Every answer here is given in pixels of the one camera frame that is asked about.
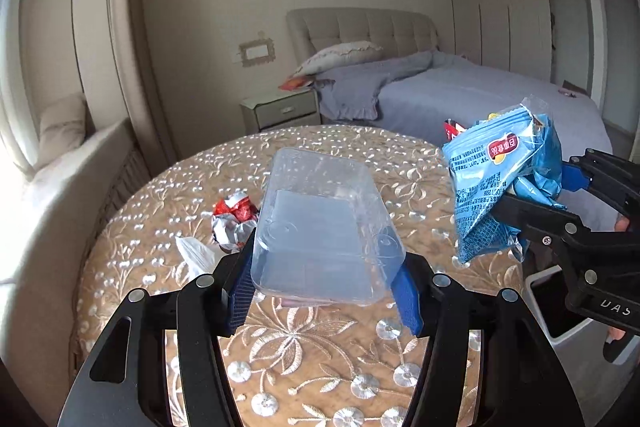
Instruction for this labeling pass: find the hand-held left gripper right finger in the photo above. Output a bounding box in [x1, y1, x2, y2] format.
[392, 253, 586, 427]

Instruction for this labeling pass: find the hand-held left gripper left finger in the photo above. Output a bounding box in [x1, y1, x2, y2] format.
[65, 237, 258, 427]

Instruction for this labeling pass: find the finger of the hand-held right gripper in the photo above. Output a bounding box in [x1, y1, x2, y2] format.
[560, 148, 640, 228]
[492, 189, 640, 303]

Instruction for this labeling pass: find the white trash bin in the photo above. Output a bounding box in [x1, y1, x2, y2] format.
[520, 267, 608, 355]

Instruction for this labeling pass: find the blue snack packet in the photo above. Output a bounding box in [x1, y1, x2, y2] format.
[441, 96, 568, 265]

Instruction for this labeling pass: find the clear plastic container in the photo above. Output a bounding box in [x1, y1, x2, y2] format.
[249, 147, 407, 306]

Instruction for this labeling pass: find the clear plastic bag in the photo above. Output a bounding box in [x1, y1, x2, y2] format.
[176, 234, 221, 283]

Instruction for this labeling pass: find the red crumpled wrapper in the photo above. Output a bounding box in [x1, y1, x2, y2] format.
[212, 191, 261, 253]

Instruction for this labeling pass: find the bed with lavender sheet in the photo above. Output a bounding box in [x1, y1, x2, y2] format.
[320, 52, 613, 228]

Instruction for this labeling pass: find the round table with floral cloth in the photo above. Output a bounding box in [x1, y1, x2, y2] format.
[75, 124, 531, 427]

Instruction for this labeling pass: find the beige wardrobe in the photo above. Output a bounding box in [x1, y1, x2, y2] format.
[442, 0, 601, 82]

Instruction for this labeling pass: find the beige nightstand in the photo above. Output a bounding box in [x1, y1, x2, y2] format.
[241, 87, 321, 132]

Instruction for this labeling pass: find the cream window seat mat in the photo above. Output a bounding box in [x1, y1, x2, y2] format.
[0, 119, 136, 408]

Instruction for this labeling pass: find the grey ruffled blanket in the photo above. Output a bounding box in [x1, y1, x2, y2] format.
[315, 51, 436, 122]

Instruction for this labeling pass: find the beige window seat pillow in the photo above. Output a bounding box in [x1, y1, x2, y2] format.
[37, 94, 88, 162]

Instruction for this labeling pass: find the white ruffled bed pillow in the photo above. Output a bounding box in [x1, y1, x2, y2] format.
[295, 41, 385, 78]

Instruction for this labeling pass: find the beige tufted headboard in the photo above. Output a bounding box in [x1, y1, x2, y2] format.
[286, 7, 441, 72]

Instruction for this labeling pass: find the framed wall switch panel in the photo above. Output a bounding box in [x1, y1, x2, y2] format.
[239, 36, 277, 66]

